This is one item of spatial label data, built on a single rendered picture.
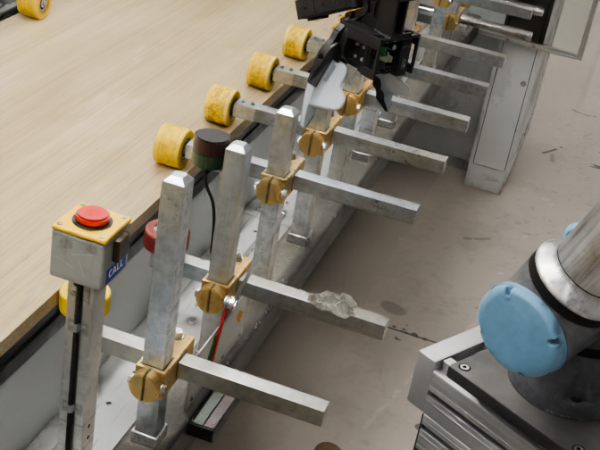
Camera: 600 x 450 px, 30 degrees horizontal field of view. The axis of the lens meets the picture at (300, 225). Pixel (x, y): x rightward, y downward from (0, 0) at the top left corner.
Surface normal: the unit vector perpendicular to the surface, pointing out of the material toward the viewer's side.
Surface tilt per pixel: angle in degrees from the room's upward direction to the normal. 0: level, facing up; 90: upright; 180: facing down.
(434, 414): 90
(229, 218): 90
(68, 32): 0
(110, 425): 0
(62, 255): 90
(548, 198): 0
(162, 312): 90
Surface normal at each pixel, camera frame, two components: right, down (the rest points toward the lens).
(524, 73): -0.32, 0.41
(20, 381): 0.93, 0.29
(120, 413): 0.15, -0.87
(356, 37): -0.75, 0.21
